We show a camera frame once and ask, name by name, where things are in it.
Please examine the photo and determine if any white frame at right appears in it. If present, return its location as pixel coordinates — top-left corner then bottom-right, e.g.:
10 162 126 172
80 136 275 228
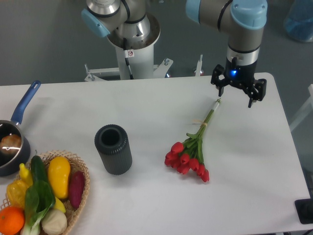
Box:
289 84 313 132

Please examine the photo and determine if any beige garlic bulb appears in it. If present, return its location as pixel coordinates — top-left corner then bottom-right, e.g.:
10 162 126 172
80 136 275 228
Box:
42 209 67 235

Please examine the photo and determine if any yellow banana tip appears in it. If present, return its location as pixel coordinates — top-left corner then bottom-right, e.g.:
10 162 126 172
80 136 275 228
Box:
53 197 66 213

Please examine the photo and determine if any blue handled saucepan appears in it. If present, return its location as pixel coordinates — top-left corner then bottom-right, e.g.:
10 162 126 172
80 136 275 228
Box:
0 80 41 177

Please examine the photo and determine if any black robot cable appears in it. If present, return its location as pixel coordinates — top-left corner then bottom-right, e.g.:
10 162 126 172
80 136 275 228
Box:
123 38 134 80

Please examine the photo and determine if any small yellow squash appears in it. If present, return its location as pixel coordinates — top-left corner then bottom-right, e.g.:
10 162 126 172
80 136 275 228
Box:
19 163 33 186

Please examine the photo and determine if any green cucumber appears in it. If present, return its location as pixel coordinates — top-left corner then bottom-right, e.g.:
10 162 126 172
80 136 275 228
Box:
30 155 49 184

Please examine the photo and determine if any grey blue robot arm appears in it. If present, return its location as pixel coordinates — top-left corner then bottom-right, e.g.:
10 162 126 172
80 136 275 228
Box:
81 0 268 103

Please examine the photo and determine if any green bok choy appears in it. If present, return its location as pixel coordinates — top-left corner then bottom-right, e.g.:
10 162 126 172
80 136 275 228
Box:
21 180 55 235

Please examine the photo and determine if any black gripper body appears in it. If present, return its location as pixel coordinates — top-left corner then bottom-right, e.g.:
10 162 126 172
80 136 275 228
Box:
224 59 257 89

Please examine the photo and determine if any yellow mango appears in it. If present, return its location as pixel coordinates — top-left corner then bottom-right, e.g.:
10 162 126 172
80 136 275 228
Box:
47 156 71 199

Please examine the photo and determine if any round browned bun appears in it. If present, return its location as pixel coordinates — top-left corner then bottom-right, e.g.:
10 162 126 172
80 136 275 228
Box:
0 134 22 155

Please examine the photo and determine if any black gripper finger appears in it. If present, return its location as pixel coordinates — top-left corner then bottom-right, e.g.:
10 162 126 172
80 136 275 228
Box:
211 64 230 96
243 79 267 108

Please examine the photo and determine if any red tulip bouquet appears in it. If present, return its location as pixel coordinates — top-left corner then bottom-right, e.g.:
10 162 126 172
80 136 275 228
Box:
164 99 221 183

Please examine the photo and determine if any dark grey ribbed vase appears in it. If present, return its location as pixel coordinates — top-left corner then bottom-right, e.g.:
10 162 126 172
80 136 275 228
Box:
94 124 133 175

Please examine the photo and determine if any yellow bell pepper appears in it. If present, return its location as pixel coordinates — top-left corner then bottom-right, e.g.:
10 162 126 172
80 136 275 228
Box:
6 179 28 210

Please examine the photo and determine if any black device at edge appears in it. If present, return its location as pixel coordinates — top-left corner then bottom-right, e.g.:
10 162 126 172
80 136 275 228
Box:
294 199 313 224

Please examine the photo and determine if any orange fruit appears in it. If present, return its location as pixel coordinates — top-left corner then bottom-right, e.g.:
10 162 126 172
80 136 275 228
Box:
0 206 25 235

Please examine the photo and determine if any purple sweet potato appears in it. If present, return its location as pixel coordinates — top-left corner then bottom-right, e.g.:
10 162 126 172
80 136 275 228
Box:
68 171 85 209

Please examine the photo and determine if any blue translucent water bottle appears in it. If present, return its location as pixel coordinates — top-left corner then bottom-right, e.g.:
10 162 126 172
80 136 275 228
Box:
284 0 313 43

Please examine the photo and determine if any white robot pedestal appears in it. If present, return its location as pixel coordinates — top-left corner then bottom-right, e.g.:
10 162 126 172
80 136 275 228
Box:
82 10 174 81

